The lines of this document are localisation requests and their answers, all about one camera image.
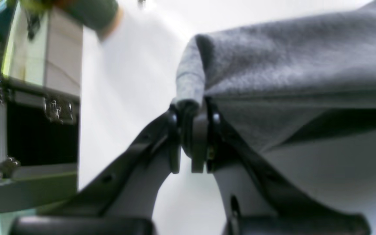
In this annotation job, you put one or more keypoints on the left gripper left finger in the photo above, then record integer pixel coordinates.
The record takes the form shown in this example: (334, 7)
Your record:
(121, 199)

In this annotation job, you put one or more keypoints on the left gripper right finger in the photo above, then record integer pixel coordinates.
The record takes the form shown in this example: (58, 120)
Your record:
(257, 198)

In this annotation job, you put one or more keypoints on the dark grey T-shirt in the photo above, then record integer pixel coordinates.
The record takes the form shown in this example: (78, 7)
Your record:
(271, 79)

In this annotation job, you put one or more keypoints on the black equipment case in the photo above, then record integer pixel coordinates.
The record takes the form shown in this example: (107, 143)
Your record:
(39, 128)

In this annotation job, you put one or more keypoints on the grey plant pot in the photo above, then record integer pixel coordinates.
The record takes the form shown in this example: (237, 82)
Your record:
(101, 16)

